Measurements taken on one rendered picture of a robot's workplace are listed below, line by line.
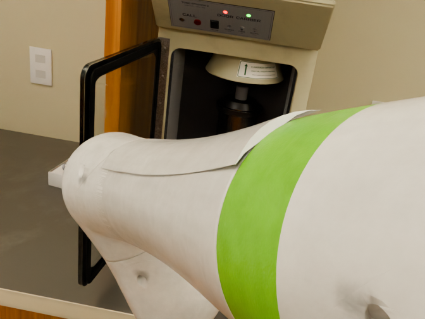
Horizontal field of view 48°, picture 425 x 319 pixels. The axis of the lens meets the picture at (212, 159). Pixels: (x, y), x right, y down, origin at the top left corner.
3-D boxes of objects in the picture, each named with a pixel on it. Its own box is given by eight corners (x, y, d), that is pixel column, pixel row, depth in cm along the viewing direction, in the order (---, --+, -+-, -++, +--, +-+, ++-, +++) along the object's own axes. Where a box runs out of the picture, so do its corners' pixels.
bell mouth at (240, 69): (210, 59, 116) (214, 36, 114) (283, 70, 115) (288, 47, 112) (199, 76, 100) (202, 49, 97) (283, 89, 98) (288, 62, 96)
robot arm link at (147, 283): (143, 370, 51) (235, 346, 47) (81, 278, 47) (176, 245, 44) (175, 288, 64) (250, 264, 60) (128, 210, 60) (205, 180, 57)
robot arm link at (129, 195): (289, 414, 22) (431, 263, 26) (169, 204, 18) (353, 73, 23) (86, 252, 53) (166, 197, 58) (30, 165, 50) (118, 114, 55)
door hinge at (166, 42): (145, 204, 113) (157, 36, 97) (155, 206, 112) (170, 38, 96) (143, 207, 111) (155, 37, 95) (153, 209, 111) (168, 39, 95)
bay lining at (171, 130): (179, 157, 134) (193, 29, 119) (271, 173, 132) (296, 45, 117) (158, 199, 111) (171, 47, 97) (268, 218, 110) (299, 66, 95)
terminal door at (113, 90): (147, 210, 111) (161, 37, 95) (81, 291, 84) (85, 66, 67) (144, 209, 111) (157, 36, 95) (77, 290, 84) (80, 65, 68)
